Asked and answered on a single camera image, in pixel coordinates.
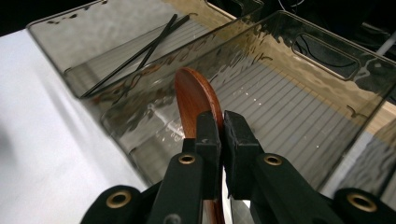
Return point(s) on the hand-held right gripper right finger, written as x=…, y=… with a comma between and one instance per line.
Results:
x=239, y=146

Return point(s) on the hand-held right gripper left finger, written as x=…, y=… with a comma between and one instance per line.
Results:
x=208, y=140

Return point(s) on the brown wooden spoon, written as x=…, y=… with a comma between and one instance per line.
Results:
x=193, y=99

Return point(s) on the translucent brown plastic bin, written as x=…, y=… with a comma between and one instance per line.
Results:
x=373, y=161
x=93, y=40
x=295, y=109

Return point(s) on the black chopstick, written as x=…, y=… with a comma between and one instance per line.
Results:
x=124, y=64
x=144, y=59

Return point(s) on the white-legged desk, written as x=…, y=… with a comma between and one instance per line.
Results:
x=387, y=46

